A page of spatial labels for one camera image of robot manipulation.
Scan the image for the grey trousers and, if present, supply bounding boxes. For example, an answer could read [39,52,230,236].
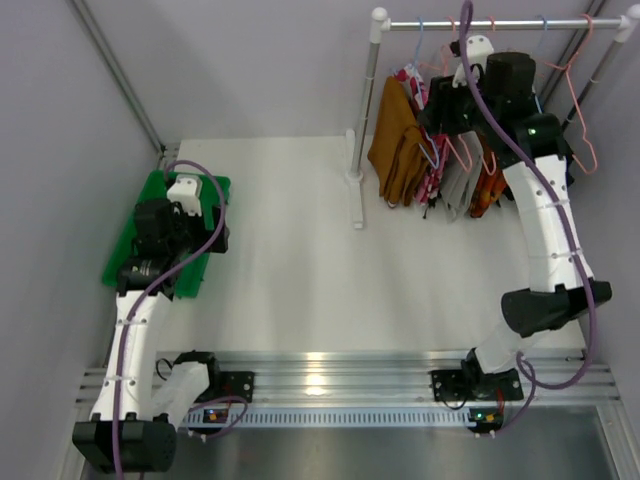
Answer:
[440,132,483,223]

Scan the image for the brown trousers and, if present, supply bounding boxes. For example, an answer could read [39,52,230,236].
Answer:
[367,76,427,207]

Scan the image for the pink camouflage trousers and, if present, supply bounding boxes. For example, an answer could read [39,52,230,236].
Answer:
[393,64,449,213]

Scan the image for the light blue wire hanger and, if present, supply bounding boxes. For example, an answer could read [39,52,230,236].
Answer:
[412,16,440,171]

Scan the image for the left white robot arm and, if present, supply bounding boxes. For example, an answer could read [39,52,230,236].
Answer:
[72,198,228,479]

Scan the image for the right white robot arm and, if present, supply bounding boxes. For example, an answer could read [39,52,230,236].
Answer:
[419,52,612,400]

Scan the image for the orange camouflage trousers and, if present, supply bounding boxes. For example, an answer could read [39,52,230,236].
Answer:
[469,165,507,218]

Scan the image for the black trousers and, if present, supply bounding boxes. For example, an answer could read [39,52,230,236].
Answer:
[500,92,575,187]

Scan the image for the green plastic tray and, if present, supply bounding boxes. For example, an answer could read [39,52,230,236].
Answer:
[102,170,231,299]

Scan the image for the white clothes rack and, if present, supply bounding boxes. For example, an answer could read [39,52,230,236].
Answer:
[345,1,639,230]

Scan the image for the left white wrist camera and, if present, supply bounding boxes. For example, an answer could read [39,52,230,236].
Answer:
[166,174,202,217]

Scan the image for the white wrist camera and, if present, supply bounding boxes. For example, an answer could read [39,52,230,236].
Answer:
[452,35,494,88]
[166,174,202,217]

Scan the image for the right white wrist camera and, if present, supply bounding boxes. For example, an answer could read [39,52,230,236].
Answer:
[452,35,494,88]

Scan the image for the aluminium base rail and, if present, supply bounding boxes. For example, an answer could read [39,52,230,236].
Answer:
[74,349,624,431]

